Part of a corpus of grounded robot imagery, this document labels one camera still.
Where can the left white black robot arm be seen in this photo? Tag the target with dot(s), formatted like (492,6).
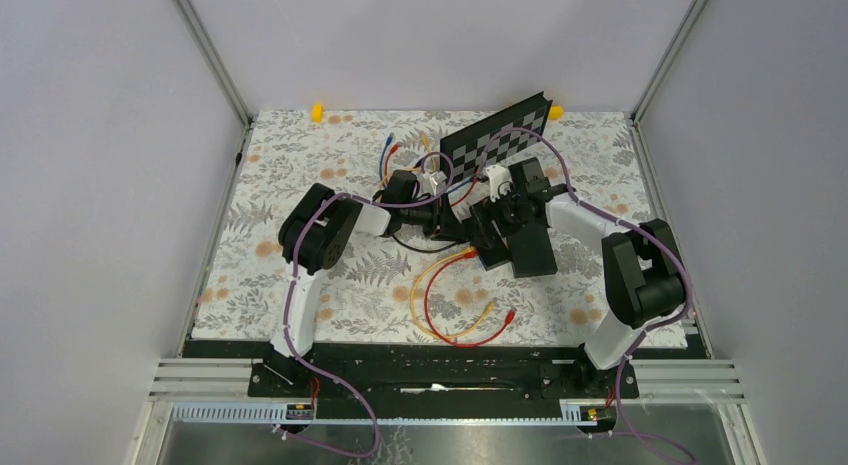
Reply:
(317,231)

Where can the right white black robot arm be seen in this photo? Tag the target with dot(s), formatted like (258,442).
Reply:
(641,277)

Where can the black white checkerboard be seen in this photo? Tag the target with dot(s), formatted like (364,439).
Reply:
(496,137)

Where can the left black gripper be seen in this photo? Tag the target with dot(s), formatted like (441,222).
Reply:
(443,221)

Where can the yellow corner clip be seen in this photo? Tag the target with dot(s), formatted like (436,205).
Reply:
(317,113)
(555,112)

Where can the floral patterned table mat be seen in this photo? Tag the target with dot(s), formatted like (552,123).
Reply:
(380,291)

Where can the left yellow corner clip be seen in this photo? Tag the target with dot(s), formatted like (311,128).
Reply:
(317,113)

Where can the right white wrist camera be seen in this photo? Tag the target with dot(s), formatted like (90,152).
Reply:
(499,180)

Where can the black network switch box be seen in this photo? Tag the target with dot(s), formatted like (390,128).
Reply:
(531,252)

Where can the right yellow corner clip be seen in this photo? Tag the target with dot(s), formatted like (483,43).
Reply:
(555,112)

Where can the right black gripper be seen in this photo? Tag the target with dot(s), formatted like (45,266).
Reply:
(502,227)

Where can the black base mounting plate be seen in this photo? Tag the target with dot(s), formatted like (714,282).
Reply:
(406,382)

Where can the small black adapter box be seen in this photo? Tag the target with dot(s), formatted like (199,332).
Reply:
(488,242)

